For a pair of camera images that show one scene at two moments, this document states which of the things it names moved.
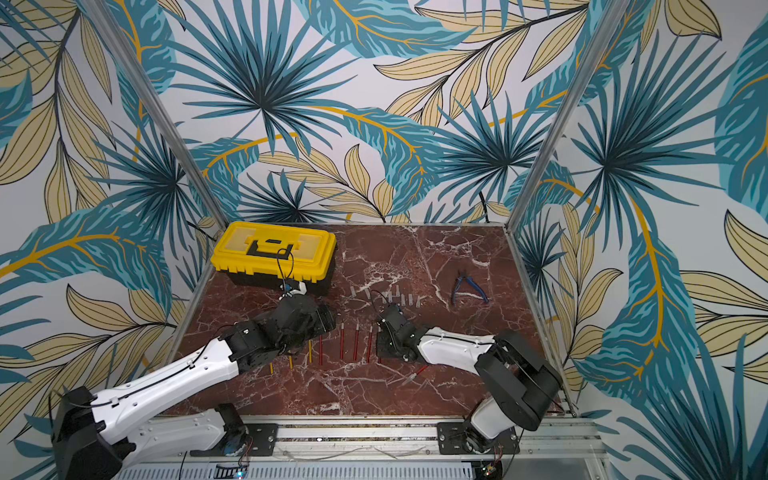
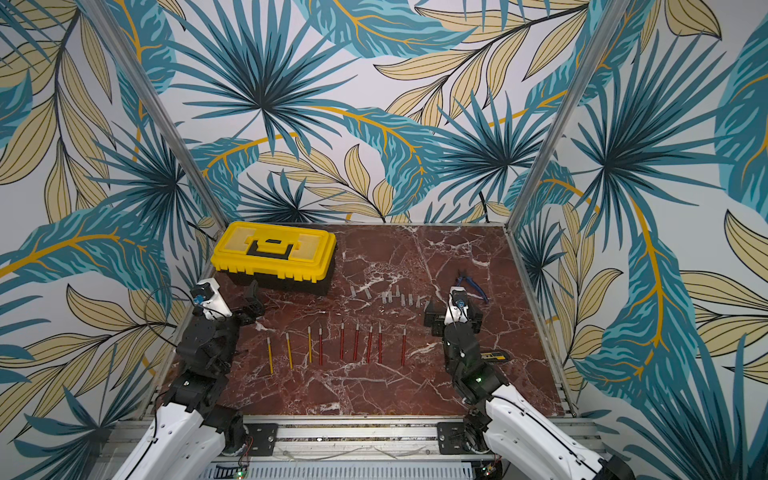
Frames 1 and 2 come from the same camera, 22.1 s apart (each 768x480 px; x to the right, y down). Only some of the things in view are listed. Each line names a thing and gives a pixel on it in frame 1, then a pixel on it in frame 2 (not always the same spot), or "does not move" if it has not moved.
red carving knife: (369, 344) does not move
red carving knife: (342, 341) does not move
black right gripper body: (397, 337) -> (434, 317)
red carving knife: (356, 341) does not move
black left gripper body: (321, 323) -> (231, 328)
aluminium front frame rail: (385, 440) does not move
